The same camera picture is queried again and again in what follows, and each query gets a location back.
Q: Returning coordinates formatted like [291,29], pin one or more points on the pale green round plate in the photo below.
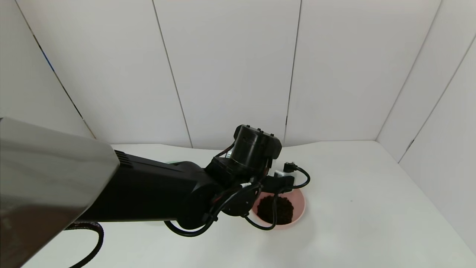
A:
[174,162]

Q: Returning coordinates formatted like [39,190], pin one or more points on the dark brown granular solid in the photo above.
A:
[284,210]

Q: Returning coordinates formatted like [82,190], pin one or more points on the pink bowl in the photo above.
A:
[299,204]

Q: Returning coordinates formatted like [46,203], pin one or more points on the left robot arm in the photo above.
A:
[148,190]

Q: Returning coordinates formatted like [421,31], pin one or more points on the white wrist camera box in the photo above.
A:
[280,174]

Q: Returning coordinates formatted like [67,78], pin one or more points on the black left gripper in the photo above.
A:
[279,183]

